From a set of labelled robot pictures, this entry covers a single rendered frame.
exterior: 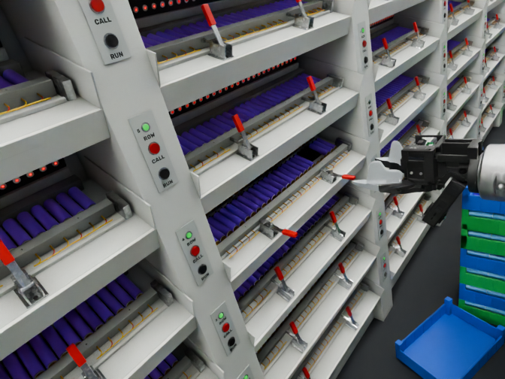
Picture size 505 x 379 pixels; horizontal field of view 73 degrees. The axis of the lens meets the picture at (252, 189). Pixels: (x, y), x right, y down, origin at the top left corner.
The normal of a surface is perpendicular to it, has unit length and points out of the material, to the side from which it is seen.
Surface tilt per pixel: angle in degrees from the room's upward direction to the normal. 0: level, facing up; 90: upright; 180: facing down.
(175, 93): 111
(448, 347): 0
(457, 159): 90
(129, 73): 90
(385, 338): 0
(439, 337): 0
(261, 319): 21
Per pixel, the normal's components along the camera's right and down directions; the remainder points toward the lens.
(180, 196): 0.72, 0.14
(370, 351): -0.24, -0.87
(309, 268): 0.04, -0.76
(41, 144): 0.76, 0.44
